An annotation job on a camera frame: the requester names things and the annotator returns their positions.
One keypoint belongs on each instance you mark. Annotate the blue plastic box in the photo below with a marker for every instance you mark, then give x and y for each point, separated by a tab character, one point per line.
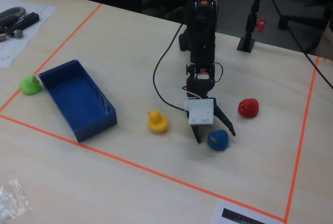
75	96

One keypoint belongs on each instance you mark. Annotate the yellow rubber duck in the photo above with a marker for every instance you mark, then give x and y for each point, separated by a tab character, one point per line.
157	124

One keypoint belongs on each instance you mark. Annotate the white paper with black bar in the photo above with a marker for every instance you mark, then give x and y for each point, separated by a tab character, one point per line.
234	215

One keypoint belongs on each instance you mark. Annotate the clear plastic bag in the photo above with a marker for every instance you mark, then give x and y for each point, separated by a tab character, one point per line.
11	200

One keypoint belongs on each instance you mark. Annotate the red rubber duck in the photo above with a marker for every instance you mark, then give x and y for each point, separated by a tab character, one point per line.
249	108

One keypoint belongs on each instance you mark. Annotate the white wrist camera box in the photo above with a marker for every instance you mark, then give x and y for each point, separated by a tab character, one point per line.
200	112

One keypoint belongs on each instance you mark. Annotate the white printed paper sheet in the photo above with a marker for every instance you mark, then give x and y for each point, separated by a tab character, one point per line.
28	44

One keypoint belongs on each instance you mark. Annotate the long orange tape strip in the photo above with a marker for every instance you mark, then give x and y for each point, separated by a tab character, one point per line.
145	168

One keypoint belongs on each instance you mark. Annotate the blue rubber duck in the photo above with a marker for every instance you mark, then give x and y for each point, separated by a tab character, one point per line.
218	141

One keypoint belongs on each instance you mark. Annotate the black office chair base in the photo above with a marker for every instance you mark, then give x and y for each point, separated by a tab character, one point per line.
301	21

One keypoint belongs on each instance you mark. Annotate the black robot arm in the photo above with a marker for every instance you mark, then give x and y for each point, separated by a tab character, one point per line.
201	39

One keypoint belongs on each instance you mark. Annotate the green rubber duck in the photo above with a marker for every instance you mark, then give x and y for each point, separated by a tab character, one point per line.
30	86

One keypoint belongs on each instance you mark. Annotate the black clamp base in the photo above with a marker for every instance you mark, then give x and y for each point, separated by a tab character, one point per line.
251	21

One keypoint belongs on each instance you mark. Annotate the knurled metal bolt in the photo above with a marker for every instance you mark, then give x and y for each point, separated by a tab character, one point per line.
18	33

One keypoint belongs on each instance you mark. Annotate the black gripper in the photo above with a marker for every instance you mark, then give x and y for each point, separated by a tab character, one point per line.
219	113

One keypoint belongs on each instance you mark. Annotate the red stand knob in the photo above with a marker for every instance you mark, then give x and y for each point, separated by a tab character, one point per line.
261	25

